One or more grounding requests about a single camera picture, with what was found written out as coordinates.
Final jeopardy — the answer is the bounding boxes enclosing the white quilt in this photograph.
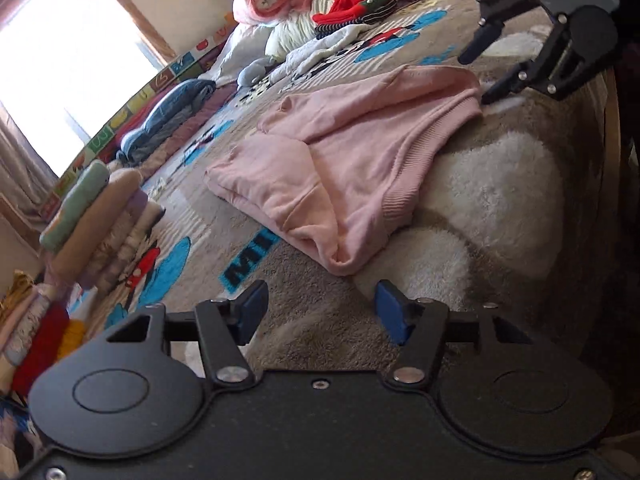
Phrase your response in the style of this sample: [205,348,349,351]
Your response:
[220,20,301,81]

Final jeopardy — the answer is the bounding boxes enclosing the white printed garment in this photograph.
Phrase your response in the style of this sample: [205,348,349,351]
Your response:
[270,22,381,83]

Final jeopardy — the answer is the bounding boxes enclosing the colourful alphabet foam mat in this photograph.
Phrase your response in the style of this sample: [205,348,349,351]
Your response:
[37,25,236,221]

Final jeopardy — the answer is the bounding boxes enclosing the pink sweatshirt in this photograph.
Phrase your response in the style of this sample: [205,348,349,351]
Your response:
[205,65,485,277]

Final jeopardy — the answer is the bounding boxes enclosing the white folded garment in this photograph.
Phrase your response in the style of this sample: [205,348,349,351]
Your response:
[92,202,166,281]

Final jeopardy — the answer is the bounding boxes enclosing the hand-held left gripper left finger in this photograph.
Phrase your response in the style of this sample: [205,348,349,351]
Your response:
[105,280,271,390]

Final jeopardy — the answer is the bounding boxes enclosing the wooden bed side rail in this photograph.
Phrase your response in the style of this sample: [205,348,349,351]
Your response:
[602,67,623,221]

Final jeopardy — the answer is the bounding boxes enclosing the teal printed folded garment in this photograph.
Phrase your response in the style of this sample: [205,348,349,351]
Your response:
[40,161,111,253]

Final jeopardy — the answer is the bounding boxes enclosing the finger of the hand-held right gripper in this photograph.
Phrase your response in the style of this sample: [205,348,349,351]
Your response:
[457,0,550,67]
[481,11,572,107]

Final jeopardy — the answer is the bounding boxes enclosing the bright window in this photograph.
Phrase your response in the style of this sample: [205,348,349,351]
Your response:
[0,0,166,176]

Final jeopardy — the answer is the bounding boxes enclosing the red folded sweater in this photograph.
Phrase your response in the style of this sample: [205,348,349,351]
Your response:
[12,302,71,396]

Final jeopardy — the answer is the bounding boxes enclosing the grey patterned curtain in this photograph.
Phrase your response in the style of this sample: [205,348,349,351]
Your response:
[0,105,58,211]

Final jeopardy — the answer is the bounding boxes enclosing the mauve folded blanket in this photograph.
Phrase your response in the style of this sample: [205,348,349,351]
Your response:
[135,82,241,166]

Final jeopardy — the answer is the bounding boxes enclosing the blue plush toy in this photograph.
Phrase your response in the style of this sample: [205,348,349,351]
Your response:
[236,56,276,86]

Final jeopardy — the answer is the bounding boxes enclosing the maroon pillow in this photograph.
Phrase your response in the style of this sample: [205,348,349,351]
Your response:
[112,105,166,147]

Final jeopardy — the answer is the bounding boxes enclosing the blue grey fuzzy garment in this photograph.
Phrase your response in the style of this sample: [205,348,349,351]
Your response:
[0,400,31,441]

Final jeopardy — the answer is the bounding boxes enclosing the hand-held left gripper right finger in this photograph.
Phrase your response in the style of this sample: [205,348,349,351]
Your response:
[375,280,534,389]

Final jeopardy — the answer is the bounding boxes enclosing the red green garment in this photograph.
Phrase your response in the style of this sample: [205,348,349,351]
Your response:
[313,0,396,25]

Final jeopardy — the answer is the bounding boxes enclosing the grey sequinned folded garment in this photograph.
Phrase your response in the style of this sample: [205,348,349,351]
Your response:
[0,285,56,366]

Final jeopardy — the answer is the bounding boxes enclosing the brown cartoon printed blanket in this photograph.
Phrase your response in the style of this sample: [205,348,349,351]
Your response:
[65,0,616,376]

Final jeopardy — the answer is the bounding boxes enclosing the yellow folded garment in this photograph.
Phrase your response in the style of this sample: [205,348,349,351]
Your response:
[0,270,46,321]

